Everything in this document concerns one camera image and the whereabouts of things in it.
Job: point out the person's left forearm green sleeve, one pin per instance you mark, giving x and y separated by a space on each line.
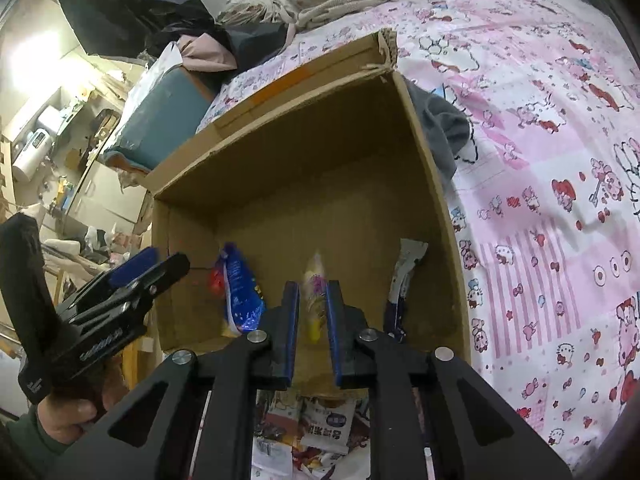
25 452

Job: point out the black plastic bag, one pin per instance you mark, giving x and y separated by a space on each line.
135 5

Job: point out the beige cabinet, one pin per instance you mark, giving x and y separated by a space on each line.
107 195

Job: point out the person's left hand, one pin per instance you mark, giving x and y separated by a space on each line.
67 417

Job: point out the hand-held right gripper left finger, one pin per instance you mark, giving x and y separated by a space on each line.
289 332

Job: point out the white and navy snack packet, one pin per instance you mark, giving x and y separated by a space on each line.
404 280

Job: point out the brown cardboard box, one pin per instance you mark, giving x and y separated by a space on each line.
310 170

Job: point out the white plastic bag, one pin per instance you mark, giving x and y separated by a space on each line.
162 67

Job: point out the teal storage box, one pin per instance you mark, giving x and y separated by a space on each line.
155 117

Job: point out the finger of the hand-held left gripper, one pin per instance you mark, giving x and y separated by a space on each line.
167 269
134 265

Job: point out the white snack packet red print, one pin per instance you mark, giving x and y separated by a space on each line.
274 422

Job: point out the grey cloth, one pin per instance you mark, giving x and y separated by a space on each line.
445 130

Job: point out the white round appliance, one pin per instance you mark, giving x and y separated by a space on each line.
30 152

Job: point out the white snack packet blue badge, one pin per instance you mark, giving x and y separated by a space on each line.
327 425

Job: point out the pink cartoon printed blanket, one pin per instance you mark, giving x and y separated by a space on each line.
530 160

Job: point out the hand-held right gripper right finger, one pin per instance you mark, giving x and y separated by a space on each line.
334 332

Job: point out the yellow snack packet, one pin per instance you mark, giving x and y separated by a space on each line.
315 292

